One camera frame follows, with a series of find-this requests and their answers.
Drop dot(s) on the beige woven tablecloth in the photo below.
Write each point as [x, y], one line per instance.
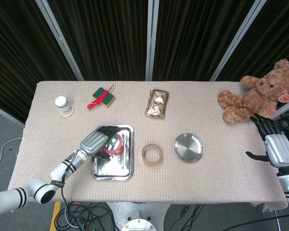
[207, 183]

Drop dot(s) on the red feather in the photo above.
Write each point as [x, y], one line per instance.
[97, 101]

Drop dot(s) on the black pleated partition panel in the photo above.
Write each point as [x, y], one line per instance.
[274, 31]
[19, 60]
[195, 41]
[106, 41]

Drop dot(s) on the grey frame bar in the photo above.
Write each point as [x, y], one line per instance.
[286, 108]

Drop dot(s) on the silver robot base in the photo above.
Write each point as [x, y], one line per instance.
[137, 216]

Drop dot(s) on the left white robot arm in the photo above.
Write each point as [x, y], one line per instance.
[38, 190]

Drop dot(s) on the round steel plate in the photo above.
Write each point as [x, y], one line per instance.
[188, 148]

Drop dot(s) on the yellow clear tape roll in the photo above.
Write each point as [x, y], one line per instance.
[156, 162]

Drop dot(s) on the gold foil snack package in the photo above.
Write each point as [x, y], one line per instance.
[156, 104]

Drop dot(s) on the rectangular steel tray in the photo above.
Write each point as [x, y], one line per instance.
[113, 168]

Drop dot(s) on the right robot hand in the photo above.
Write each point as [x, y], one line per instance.
[278, 149]

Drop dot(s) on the red tape roll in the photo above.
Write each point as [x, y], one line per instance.
[119, 146]

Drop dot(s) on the grey partition frame post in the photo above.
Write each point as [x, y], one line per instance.
[238, 41]
[151, 41]
[60, 41]

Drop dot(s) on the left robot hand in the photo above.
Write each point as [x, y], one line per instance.
[94, 142]

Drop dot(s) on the green yellow sponge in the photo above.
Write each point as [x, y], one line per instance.
[109, 99]

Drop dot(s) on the brown teddy bear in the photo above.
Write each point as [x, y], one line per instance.
[255, 98]

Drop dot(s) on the white paper cup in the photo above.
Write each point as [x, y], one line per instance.
[63, 107]

